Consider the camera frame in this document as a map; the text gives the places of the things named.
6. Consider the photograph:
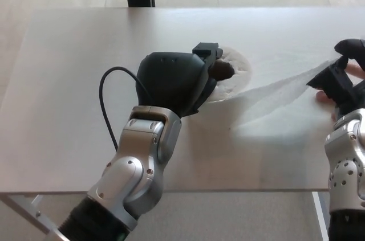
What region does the person's bare hand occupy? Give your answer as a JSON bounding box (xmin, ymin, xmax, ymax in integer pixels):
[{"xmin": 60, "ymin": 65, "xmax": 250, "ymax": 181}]
[{"xmin": 315, "ymin": 63, "xmax": 365, "ymax": 124}]

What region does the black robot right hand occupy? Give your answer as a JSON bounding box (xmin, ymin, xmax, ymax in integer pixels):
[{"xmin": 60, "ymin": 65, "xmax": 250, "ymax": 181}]
[{"xmin": 306, "ymin": 38, "xmax": 365, "ymax": 116}]

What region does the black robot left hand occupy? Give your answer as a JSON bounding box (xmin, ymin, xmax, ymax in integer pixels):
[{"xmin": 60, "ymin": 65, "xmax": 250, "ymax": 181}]
[{"xmin": 135, "ymin": 41, "xmax": 236, "ymax": 118}]

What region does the white toilet paper roll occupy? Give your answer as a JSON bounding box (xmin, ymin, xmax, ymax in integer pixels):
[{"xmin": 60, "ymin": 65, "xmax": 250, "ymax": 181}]
[{"xmin": 196, "ymin": 46, "xmax": 347, "ymax": 139}]

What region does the white straight table leg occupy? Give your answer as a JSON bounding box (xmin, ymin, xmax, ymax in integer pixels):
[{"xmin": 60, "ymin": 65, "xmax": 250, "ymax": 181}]
[{"xmin": 311, "ymin": 191, "xmax": 330, "ymax": 241}]

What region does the white metal leg brace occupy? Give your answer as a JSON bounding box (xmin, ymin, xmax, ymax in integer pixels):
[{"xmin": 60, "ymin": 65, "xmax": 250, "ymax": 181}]
[{"xmin": 30, "ymin": 194, "xmax": 48, "ymax": 219}]

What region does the white slanted table leg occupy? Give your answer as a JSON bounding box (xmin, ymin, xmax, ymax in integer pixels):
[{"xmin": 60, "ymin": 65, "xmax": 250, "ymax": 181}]
[{"xmin": 0, "ymin": 194, "xmax": 62, "ymax": 241}]

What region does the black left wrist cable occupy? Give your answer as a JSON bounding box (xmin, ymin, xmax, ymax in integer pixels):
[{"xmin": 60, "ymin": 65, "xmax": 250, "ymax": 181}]
[{"xmin": 99, "ymin": 66, "xmax": 149, "ymax": 150}]

